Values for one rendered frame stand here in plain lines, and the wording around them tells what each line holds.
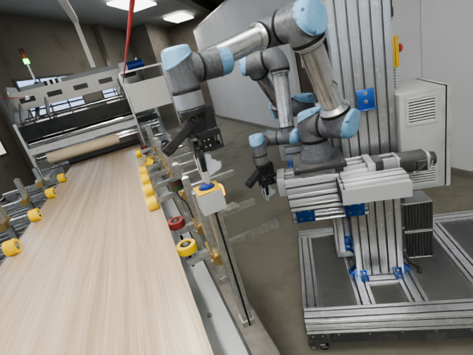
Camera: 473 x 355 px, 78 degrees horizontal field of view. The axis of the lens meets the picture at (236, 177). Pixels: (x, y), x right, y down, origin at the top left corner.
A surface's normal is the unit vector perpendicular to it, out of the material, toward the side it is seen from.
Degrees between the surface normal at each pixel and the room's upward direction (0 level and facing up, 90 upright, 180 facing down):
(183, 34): 90
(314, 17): 83
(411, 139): 90
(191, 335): 0
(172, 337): 0
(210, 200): 90
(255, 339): 0
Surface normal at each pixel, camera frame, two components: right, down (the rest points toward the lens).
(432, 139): -0.15, 0.39
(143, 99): 0.35, 0.26
